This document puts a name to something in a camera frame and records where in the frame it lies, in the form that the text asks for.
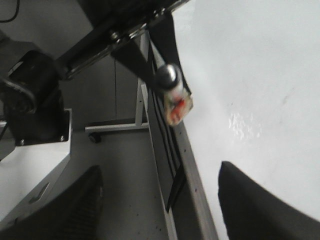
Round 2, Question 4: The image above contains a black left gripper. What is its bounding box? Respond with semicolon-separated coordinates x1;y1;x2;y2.
56;0;192;94

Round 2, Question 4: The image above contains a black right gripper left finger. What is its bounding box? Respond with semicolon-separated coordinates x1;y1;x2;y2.
0;165;104;240

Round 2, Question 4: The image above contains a grey rolling stand frame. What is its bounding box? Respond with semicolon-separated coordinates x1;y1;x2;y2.
84;32;151;145

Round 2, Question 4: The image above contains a white whiteboard marker pen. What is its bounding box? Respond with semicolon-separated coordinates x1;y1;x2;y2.
155;63;193;127

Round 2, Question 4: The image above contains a white whiteboard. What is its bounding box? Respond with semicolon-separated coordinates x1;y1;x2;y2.
173;0;320;240

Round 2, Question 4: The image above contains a red magnet taped to marker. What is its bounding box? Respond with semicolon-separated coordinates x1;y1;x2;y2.
163;91;193;126

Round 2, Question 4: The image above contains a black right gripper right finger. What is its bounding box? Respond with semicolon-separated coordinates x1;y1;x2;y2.
218;161;320;240

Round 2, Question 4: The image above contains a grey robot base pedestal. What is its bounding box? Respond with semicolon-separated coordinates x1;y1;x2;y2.
0;108;72;229

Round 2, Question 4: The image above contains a black cable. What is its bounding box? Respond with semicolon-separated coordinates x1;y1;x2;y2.
0;0;21;23

